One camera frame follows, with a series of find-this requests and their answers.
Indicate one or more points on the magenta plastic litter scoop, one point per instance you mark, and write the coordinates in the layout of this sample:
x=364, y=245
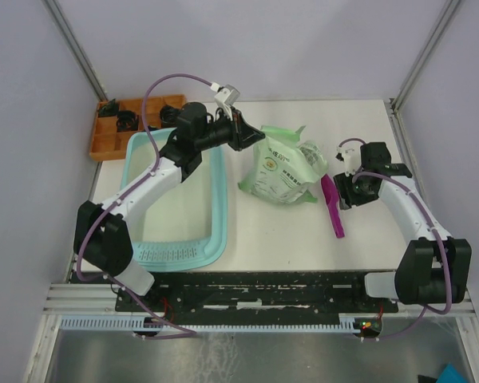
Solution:
x=332, y=199

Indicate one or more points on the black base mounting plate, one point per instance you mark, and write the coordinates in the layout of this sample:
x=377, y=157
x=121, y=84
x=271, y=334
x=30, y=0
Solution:
x=288, y=298

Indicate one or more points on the black round part in tray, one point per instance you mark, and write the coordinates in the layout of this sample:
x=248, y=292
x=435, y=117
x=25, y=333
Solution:
x=168, y=116

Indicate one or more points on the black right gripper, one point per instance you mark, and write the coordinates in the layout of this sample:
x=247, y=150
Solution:
x=342, y=183

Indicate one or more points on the green cat litter bag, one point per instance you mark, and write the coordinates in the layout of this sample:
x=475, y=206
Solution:
x=285, y=167

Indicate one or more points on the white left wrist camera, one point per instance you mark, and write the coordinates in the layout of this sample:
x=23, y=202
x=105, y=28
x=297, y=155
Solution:
x=225, y=95

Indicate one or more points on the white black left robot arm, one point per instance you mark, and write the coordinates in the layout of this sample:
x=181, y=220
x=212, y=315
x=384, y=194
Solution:
x=102, y=234

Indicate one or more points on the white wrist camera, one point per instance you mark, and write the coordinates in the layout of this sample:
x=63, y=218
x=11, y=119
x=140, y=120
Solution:
x=225, y=95
x=350, y=158

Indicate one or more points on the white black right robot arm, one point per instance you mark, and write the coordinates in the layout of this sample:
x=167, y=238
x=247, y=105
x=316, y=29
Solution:
x=434, y=269

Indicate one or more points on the aluminium frame rail left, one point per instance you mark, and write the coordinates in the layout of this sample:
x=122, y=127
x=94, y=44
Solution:
x=55, y=11

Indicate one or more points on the orange compartment tray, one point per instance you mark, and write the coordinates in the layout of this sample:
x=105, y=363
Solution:
x=109, y=144

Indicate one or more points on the black ring part in tray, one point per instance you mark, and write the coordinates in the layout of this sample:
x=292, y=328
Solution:
x=127, y=121

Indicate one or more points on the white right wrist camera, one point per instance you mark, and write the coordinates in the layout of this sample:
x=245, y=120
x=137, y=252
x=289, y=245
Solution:
x=350, y=158

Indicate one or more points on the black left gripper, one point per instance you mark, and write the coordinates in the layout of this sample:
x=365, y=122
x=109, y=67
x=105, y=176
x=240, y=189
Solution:
x=242, y=134

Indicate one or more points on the blue object bottom corner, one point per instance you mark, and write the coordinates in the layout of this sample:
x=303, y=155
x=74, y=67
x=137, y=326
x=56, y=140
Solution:
x=450, y=375

